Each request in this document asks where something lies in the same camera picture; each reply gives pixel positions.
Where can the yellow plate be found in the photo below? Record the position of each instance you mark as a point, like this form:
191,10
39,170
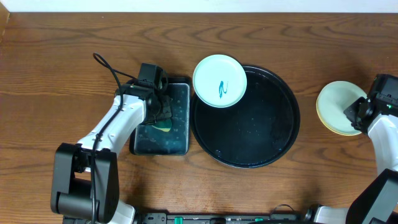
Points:
353,133

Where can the pale green plate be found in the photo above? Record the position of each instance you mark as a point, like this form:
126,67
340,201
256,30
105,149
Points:
333,99
219,81

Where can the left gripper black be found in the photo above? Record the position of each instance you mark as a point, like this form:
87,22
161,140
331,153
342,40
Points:
162,109

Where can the black rectangular water tray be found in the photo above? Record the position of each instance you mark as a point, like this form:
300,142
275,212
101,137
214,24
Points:
147,141

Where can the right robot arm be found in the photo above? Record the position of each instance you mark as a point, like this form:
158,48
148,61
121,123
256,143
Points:
377,202

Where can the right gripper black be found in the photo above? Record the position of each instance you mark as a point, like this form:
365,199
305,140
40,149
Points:
351,110

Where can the round black tray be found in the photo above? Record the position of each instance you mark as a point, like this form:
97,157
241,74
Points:
257,130

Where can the green yellow sponge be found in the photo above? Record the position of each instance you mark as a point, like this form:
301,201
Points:
163,125

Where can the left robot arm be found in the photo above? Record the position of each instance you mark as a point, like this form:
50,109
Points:
85,181

